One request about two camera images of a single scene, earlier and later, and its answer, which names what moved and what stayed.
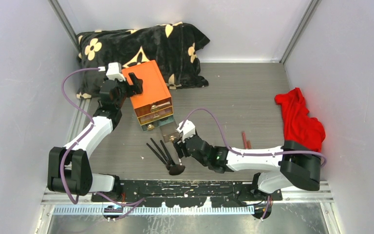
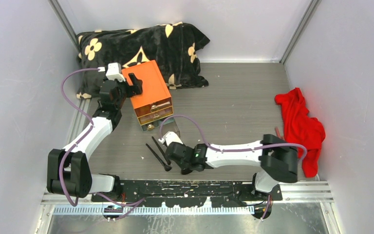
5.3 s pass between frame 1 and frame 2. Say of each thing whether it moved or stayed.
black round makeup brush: moved
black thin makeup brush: moved
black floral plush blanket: stayed
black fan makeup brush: moved
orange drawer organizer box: stayed
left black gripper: stayed
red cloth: stayed
